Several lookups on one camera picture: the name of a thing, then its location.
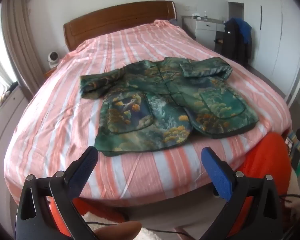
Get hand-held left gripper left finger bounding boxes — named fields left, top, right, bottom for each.
left=15, top=146, right=99, bottom=240

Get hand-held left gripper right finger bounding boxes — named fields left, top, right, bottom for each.
left=201, top=147, right=283, bottom=240

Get green landscape print jacket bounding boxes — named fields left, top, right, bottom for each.
left=80, top=57, right=259, bottom=157

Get person's left hand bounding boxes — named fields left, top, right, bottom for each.
left=95, top=221, right=142, bottom=240

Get bed with pink striped sheet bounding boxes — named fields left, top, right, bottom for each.
left=4, top=19, right=292, bottom=207

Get person's orange clothing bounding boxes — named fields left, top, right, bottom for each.
left=50, top=132, right=294, bottom=240

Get white window seat cabinet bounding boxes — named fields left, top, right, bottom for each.
left=0, top=80, right=28, bottom=155

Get wooden nightstand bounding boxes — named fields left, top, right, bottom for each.
left=44, top=67, right=59, bottom=79

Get white round fan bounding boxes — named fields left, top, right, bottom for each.
left=47, top=52, right=60, bottom=68

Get black coat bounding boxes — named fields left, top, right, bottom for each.
left=220, top=19, right=250, bottom=65

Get beige curtain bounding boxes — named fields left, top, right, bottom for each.
left=1, top=0, right=44, bottom=98

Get white drawer desk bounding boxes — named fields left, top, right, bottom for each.
left=181, top=15, right=227, bottom=45

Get wooden headboard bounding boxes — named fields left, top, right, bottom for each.
left=63, top=0, right=178, bottom=52

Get blue garment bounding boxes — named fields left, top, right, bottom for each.
left=231, top=17, right=252, bottom=44

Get white wardrobe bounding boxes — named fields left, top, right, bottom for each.
left=226, top=0, right=300, bottom=100

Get black cable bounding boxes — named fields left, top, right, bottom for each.
left=86, top=220, right=198, bottom=239

